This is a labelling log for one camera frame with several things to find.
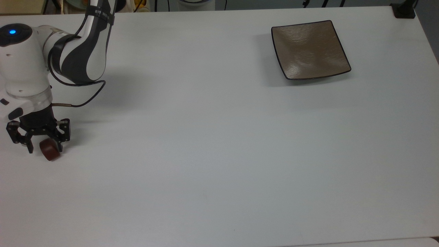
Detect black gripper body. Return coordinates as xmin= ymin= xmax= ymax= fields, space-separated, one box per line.
xmin=18 ymin=105 xmax=61 ymax=141

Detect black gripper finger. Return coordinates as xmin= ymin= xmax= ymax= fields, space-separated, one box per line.
xmin=51 ymin=118 xmax=71 ymax=153
xmin=6 ymin=121 xmax=34 ymax=154

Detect small round brown food item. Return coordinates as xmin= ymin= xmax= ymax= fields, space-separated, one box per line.
xmin=39 ymin=139 xmax=61 ymax=162

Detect light blue plate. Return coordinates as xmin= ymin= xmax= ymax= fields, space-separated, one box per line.
xmin=65 ymin=0 xmax=90 ymax=10

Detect white round device base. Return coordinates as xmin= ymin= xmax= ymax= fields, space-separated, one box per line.
xmin=176 ymin=0 xmax=216 ymax=11

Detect square brown ceramic plate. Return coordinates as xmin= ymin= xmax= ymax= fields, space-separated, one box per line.
xmin=271 ymin=20 xmax=352 ymax=81

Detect beige wooden furniture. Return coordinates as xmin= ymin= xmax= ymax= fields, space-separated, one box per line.
xmin=0 ymin=0 xmax=47 ymax=15

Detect yellow background object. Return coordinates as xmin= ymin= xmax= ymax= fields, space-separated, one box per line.
xmin=133 ymin=0 xmax=150 ymax=13

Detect black tripod legs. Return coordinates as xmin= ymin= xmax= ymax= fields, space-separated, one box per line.
xmin=301 ymin=0 xmax=347 ymax=8

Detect black table corner clamp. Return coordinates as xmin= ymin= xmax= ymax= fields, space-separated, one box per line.
xmin=390 ymin=0 xmax=417 ymax=19

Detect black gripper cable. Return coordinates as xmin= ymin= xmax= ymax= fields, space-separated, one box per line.
xmin=47 ymin=7 xmax=115 ymax=108

